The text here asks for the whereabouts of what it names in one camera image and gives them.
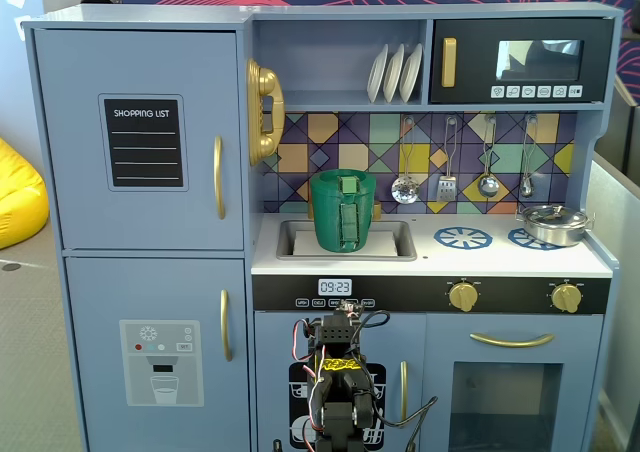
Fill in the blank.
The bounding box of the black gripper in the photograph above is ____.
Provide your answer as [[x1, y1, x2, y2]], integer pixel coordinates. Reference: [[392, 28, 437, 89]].
[[309, 314, 369, 361]]

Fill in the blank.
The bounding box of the blue cabinet door with sticker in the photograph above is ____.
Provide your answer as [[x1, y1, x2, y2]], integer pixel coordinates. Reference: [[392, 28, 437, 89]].
[[254, 311, 427, 452]]

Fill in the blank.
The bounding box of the blue oven door with window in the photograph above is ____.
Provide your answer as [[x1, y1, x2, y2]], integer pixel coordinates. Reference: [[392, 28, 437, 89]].
[[424, 313, 605, 452]]

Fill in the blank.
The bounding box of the fridge door with water dispenser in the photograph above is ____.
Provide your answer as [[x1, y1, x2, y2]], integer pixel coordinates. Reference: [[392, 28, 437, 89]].
[[64, 256, 254, 452]]

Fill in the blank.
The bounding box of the fridge door with shopping list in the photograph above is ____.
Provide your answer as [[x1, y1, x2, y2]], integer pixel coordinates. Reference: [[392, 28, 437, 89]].
[[32, 27, 246, 251]]

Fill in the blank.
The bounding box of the black microwave door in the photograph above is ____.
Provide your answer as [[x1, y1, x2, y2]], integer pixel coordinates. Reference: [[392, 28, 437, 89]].
[[429, 17, 615, 106]]

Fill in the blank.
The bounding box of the digital clock display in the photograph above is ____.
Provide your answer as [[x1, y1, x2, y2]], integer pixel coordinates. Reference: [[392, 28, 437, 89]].
[[317, 278, 353, 297]]

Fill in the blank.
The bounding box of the black stove control panel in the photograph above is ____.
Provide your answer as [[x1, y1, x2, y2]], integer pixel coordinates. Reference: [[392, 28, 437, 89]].
[[252, 274, 612, 316]]

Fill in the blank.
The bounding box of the grey toy sink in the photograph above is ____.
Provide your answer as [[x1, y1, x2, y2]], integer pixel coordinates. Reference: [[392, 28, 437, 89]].
[[276, 219, 418, 262]]

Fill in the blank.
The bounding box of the green plastic cup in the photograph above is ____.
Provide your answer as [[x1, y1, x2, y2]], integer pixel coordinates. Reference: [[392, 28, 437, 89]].
[[308, 169, 380, 253]]

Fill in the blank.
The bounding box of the gold stove knob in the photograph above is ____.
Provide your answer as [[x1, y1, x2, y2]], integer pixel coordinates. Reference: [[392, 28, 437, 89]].
[[448, 281, 479, 314], [550, 282, 584, 315]]

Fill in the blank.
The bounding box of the metal slotted skimmer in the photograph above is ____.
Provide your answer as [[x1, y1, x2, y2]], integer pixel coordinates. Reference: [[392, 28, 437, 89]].
[[390, 116, 420, 206]]

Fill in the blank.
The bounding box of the metal slotted spatula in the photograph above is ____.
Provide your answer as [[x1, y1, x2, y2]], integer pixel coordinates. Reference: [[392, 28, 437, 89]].
[[435, 116, 459, 204]]

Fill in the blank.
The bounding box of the grey water dispenser sticker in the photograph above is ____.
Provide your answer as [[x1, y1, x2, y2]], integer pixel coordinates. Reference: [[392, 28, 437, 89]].
[[118, 319, 205, 408]]

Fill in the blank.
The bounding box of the metal ladle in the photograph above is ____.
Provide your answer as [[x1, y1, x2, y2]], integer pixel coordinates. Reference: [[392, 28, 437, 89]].
[[477, 115, 501, 199]]

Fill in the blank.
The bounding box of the steel toy pot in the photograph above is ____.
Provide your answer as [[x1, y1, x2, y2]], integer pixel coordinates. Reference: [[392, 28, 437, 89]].
[[515, 206, 597, 249]]

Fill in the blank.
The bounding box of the metal spoon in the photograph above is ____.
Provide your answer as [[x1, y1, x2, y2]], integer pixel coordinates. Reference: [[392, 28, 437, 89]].
[[518, 114, 539, 199]]

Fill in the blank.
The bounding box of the steel pot lid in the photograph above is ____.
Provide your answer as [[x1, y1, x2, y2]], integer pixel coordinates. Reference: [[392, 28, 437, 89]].
[[519, 204, 589, 228]]

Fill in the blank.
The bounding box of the gold toy telephone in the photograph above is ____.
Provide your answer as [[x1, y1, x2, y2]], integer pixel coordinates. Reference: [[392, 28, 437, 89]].
[[245, 57, 286, 167]]

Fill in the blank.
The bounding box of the white toy plate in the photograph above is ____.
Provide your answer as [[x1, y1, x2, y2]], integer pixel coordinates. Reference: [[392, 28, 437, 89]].
[[366, 43, 390, 104], [398, 43, 424, 103], [382, 43, 406, 104]]

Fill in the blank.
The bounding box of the black shopping list sticker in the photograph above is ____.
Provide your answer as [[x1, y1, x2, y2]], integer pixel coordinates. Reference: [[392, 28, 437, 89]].
[[97, 92, 190, 193]]

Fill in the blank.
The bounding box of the grey partition panel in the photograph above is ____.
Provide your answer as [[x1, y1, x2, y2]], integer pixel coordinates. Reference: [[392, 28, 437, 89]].
[[584, 151, 640, 452]]

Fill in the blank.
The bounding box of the yellow bean bag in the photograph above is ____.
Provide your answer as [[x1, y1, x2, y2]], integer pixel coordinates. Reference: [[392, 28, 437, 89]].
[[0, 137, 50, 251]]

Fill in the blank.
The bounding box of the blue toy kitchen unit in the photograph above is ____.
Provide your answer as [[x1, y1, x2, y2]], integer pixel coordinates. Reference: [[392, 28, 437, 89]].
[[22, 1, 626, 452]]

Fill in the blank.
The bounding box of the red white black servo cable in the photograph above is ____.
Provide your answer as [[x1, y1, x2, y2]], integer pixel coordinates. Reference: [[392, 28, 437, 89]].
[[291, 318, 326, 452]]

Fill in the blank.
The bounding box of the gold cabinet door handle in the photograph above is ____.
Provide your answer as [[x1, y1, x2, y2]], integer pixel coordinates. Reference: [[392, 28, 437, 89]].
[[398, 360, 409, 428]]

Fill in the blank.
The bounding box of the black camera cable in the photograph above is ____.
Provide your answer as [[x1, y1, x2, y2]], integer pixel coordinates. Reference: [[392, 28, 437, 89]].
[[349, 310, 439, 429]]

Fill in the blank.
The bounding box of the gold fridge door handle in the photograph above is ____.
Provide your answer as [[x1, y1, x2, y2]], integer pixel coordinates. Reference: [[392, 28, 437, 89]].
[[213, 135, 227, 221], [220, 289, 234, 363]]

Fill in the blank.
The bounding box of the gold oven door handle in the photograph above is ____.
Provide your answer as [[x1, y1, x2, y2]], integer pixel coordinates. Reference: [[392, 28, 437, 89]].
[[469, 332, 555, 349]]

